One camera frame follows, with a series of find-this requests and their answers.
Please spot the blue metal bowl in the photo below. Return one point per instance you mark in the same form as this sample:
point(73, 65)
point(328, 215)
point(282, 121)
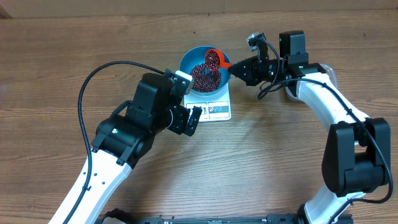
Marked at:
point(196, 56)

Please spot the white digital kitchen scale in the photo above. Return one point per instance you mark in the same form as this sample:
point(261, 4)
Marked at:
point(216, 106)

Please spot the orange scoop blue handle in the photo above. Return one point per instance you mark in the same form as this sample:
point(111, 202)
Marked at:
point(215, 60)

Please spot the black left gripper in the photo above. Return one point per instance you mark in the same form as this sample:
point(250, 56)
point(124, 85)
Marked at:
point(180, 127)

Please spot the red beans in bowl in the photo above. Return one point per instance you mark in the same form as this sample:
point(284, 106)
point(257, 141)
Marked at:
point(205, 81)

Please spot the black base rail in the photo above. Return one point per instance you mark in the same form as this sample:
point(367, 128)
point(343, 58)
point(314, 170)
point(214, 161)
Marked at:
point(118, 216)

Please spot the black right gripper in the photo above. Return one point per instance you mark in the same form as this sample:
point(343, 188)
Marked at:
point(255, 70)

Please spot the clear plastic bean container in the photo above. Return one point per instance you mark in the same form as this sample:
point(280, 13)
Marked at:
point(328, 70)

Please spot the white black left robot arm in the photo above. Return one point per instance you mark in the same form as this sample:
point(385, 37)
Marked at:
point(123, 138)

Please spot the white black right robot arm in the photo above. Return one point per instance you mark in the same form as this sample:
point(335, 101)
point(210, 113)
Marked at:
point(357, 156)

